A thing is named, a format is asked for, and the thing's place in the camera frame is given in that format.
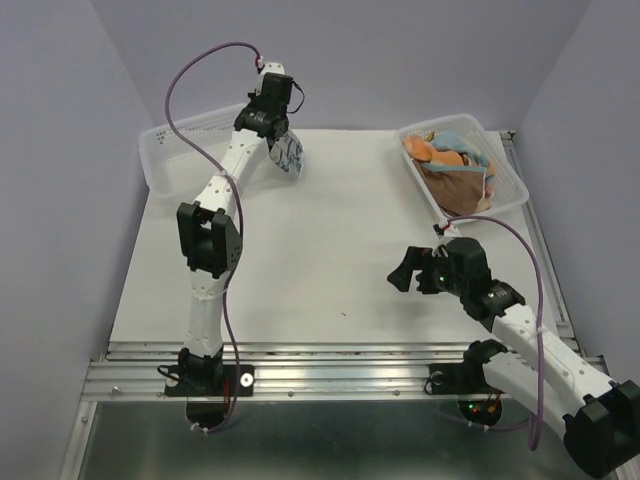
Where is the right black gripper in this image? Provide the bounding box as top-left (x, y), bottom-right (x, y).
top-left (384, 246), bottom-right (466, 297)

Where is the blue white patterned towel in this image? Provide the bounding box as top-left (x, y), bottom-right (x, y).
top-left (269, 130), bottom-right (304, 179)

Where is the brown bear towel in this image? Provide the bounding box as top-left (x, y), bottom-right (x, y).
top-left (418, 165), bottom-right (491, 217)

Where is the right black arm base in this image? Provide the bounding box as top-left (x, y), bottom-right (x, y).
top-left (424, 363), bottom-right (483, 395)

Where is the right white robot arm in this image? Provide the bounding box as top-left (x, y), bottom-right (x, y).
top-left (387, 237), bottom-right (639, 478)

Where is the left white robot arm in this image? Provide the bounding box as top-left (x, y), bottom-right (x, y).
top-left (158, 71), bottom-right (303, 397)

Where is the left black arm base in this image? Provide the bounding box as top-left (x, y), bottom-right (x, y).
top-left (157, 364), bottom-right (256, 398)

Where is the orange plush towel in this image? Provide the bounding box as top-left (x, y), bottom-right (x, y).
top-left (402, 136), bottom-right (466, 172)

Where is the right white plastic basket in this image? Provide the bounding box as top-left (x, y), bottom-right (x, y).
top-left (395, 114), bottom-right (529, 220)

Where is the white plastic basket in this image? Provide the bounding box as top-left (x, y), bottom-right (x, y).
top-left (139, 104), bottom-right (269, 206)
top-left (395, 114), bottom-right (529, 220)

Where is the light blue colourful towel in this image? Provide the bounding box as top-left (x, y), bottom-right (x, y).
top-left (431, 131), bottom-right (496, 212)

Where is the left white plastic basket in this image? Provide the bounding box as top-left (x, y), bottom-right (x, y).
top-left (139, 104), bottom-right (269, 206)

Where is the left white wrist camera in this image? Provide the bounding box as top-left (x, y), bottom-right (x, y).
top-left (255, 56), bottom-right (286, 76)

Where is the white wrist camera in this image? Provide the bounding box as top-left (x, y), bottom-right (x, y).
top-left (433, 221), bottom-right (463, 247)
top-left (255, 56), bottom-right (286, 76)

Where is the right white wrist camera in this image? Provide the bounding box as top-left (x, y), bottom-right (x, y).
top-left (433, 221), bottom-right (463, 247)

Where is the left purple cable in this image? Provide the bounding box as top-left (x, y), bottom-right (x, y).
top-left (164, 43), bottom-right (266, 435)

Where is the aluminium mounting rail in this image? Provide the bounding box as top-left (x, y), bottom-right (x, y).
top-left (82, 341), bottom-right (616, 401)

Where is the right aluminium side rail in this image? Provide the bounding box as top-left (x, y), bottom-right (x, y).
top-left (498, 130), bottom-right (582, 354)

